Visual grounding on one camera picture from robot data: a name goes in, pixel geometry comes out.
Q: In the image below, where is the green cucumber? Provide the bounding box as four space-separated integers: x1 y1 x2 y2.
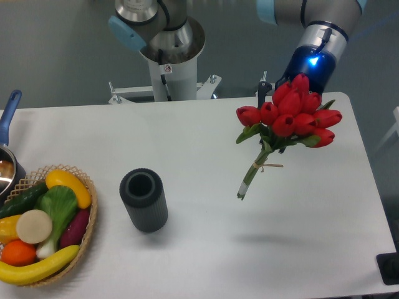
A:
1 182 48 218

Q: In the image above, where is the yellow banana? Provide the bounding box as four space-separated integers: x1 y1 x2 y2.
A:
1 245 80 286

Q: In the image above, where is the yellow pepper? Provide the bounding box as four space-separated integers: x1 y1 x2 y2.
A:
0 215 21 244

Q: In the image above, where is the beige round slice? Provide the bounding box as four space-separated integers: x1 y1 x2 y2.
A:
16 209 52 244

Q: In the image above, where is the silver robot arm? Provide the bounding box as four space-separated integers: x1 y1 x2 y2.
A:
108 1 365 102

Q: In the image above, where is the woven wicker basket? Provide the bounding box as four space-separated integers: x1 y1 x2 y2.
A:
1 164 97 287

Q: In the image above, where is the dark grey ribbed vase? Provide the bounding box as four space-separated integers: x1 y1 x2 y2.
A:
119 168 168 233

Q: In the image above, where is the black device at table edge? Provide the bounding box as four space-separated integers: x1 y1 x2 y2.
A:
376 252 399 285

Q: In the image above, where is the blue handled saucepan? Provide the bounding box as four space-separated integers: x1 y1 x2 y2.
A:
1 90 26 206

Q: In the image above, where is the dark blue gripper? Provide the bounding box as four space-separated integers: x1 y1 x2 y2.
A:
257 45 336 154

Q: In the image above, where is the yellow squash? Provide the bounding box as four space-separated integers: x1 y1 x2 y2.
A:
45 169 92 209

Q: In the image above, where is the orange fruit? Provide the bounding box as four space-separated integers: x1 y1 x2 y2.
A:
1 240 36 267

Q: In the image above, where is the red tulip bouquet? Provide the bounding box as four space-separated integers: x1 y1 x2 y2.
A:
236 74 342 200

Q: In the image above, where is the green bok choy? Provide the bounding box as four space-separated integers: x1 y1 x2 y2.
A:
35 186 77 260

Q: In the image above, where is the purple sweet potato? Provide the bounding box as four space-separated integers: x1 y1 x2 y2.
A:
59 209 90 249

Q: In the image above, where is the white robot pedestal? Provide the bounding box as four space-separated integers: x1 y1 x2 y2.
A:
108 54 222 105

